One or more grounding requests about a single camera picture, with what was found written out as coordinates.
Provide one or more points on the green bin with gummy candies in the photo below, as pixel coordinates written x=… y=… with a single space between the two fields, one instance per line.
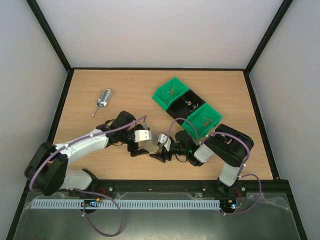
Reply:
x=201 y=121

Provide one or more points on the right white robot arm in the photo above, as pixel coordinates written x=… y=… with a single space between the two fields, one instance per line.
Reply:
x=230 y=145

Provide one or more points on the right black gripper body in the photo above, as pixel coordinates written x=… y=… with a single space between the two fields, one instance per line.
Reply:
x=165 y=151

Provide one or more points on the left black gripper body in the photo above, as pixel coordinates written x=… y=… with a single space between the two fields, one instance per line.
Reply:
x=132 y=148

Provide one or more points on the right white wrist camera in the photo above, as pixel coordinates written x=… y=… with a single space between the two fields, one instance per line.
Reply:
x=164 y=141

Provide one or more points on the black aluminium frame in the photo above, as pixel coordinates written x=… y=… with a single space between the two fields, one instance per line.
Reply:
x=229 y=90

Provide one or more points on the white slotted cable duct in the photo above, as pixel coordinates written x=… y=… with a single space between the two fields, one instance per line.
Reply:
x=70 y=204

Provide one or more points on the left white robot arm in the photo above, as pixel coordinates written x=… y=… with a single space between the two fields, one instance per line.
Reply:
x=48 y=171

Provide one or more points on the gold jar lid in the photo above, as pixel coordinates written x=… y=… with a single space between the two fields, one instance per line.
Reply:
x=151 y=147

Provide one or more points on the silver metal scoop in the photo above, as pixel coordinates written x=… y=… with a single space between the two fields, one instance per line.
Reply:
x=102 y=100

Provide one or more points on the black bin with swirl lollipops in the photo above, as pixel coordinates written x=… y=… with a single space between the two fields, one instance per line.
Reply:
x=184 y=105

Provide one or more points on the green bin with square lollipops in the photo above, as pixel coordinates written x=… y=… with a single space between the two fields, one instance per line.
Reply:
x=167 y=93

